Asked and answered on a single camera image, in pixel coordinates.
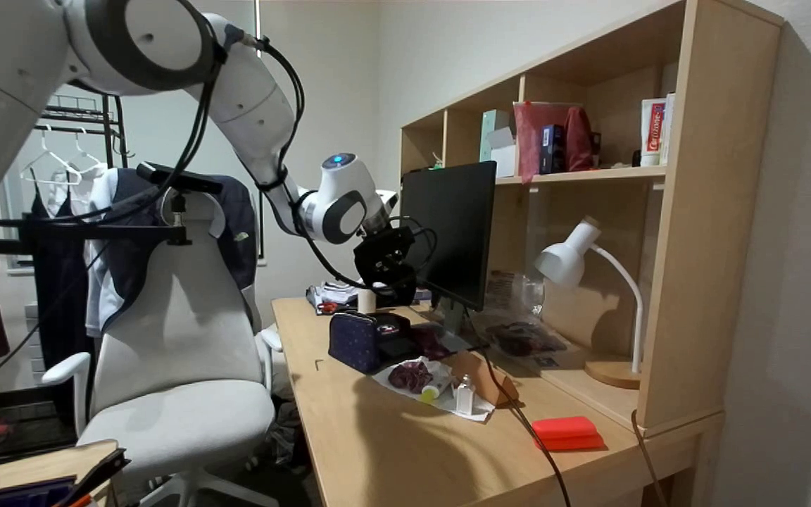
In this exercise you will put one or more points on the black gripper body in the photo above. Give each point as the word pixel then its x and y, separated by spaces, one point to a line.
pixel 386 253

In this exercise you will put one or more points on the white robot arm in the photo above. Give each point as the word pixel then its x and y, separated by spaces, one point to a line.
pixel 11 57

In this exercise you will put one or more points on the white desk lamp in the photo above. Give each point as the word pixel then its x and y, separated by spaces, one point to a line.
pixel 563 257

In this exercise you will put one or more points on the wooden desk shelf hutch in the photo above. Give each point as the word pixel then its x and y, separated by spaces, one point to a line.
pixel 705 235

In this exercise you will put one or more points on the white bottle with grey top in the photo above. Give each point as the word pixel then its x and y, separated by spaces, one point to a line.
pixel 367 304

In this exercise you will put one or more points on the multicoloured cloth pile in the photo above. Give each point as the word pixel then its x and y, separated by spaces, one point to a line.
pixel 329 294

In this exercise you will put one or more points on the black case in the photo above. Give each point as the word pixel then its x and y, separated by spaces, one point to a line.
pixel 398 340

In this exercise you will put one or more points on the black computer monitor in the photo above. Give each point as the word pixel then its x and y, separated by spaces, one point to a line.
pixel 452 235

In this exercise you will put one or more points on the purple cloth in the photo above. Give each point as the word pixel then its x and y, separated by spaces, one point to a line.
pixel 433 343

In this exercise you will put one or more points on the dark red scrunchie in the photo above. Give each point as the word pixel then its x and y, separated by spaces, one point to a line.
pixel 410 377

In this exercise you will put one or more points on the brown cardboard piece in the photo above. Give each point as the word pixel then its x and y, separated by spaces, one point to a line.
pixel 480 370

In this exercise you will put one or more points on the yellow capped small bottle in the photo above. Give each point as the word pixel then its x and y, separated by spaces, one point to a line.
pixel 429 398

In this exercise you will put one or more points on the small white bottle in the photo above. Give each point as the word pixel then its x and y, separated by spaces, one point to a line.
pixel 466 397

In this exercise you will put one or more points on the clear plastic bag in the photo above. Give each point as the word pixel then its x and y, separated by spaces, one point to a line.
pixel 521 340

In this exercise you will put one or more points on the dark blue jacket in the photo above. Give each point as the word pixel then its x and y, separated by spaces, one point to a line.
pixel 232 228

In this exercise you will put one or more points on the green book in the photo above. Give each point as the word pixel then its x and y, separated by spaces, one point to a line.
pixel 488 130

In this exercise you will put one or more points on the red books on shelf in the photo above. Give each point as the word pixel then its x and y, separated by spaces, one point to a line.
pixel 533 143

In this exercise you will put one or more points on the dark blue box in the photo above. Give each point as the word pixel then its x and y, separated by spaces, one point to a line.
pixel 552 149

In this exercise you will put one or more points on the orange red block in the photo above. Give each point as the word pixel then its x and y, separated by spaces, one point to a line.
pixel 569 435

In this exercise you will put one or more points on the white office chair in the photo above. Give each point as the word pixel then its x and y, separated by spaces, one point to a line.
pixel 180 412

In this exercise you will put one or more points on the light blue hanging shirt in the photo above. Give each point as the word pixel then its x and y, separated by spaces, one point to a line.
pixel 98 283

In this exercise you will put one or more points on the black clothes rack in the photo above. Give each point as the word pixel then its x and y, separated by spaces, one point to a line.
pixel 96 232

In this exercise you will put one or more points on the white box with red print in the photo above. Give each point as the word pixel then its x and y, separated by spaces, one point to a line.
pixel 653 130

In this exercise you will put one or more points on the dark navy hanging garment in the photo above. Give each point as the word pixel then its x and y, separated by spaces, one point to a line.
pixel 56 299

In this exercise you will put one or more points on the black crate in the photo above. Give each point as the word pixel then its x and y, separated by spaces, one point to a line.
pixel 41 412

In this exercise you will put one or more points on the wooden board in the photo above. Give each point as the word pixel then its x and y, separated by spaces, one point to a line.
pixel 29 467

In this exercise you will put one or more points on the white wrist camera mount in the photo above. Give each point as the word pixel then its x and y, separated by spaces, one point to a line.
pixel 386 201

